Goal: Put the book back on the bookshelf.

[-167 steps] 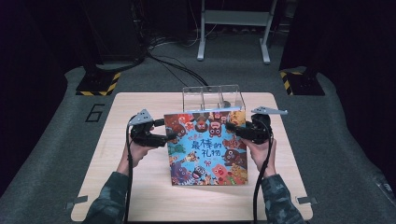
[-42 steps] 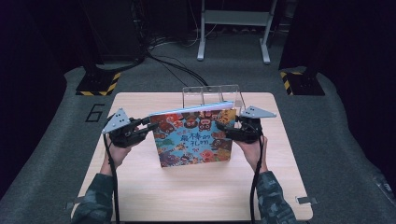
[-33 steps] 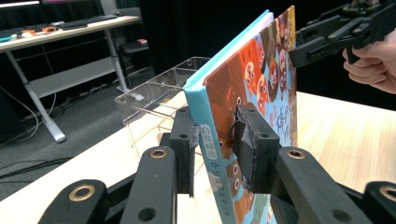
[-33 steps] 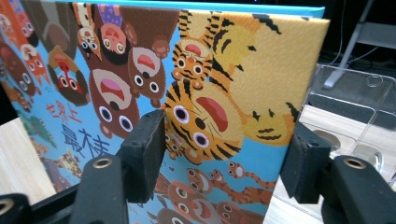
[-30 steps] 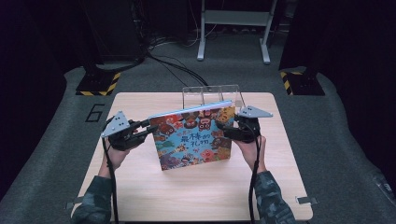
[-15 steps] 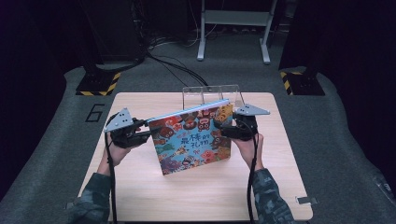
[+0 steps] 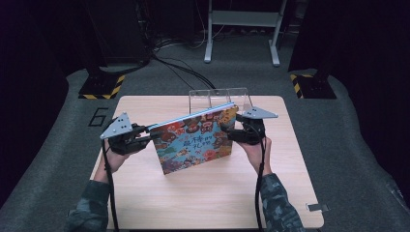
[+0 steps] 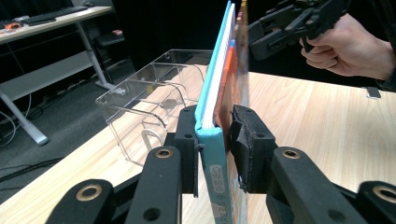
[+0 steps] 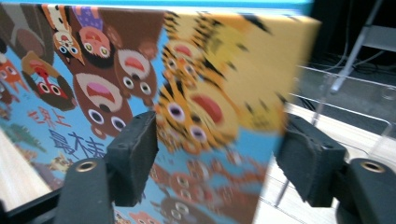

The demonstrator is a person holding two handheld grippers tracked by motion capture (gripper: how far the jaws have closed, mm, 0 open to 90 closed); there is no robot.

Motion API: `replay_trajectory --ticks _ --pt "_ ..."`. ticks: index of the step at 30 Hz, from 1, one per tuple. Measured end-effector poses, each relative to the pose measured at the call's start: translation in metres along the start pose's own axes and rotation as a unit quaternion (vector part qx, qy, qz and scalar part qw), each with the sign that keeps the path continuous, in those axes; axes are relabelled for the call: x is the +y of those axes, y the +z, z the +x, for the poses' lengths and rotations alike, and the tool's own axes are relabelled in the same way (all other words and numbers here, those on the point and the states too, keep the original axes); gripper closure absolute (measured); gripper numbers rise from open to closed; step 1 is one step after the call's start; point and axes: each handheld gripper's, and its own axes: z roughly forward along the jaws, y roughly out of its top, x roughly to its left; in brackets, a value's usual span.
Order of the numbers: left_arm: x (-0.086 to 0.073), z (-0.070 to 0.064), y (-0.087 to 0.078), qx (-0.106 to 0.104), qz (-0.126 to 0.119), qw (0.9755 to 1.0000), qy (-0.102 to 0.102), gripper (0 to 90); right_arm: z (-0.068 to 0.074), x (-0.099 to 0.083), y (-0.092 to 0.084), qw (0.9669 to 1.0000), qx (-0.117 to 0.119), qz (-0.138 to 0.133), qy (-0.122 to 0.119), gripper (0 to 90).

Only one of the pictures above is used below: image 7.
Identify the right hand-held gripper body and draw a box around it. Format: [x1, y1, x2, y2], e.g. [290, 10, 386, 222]
[227, 105, 279, 146]

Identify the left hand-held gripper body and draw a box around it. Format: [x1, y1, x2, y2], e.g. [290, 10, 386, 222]
[99, 111, 151, 157]

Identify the colourful cartoon animal picture book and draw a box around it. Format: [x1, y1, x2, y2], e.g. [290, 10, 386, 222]
[148, 101, 240, 176]

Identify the person's left hand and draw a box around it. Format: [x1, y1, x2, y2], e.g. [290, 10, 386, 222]
[102, 144, 150, 175]

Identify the person's right hand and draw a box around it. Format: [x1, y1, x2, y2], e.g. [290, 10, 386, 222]
[236, 136, 274, 177]

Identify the clear acrylic book holder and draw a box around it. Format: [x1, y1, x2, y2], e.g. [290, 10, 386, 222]
[188, 87, 254, 115]

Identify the black base with yellow stripes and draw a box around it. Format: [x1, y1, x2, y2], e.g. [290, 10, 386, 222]
[77, 66, 127, 101]
[288, 71, 338, 101]

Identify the white metal stand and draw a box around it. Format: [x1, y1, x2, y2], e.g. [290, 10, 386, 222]
[203, 0, 288, 68]

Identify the grey tape piece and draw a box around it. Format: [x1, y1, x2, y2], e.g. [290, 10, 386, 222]
[306, 203, 330, 213]

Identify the dark cabinet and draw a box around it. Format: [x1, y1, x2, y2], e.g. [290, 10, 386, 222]
[86, 0, 150, 66]

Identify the dark curtain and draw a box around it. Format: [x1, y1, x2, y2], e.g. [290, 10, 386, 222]
[287, 0, 410, 98]

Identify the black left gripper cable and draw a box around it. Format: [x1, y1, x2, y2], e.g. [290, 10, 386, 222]
[102, 138, 120, 232]

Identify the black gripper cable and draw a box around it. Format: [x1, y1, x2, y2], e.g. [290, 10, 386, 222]
[250, 124, 268, 232]
[102, 138, 120, 232]

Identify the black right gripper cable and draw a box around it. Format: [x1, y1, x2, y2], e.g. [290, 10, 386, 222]
[250, 124, 268, 232]

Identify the bundle of black floor cables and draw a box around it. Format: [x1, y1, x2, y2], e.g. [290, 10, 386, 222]
[150, 37, 218, 90]

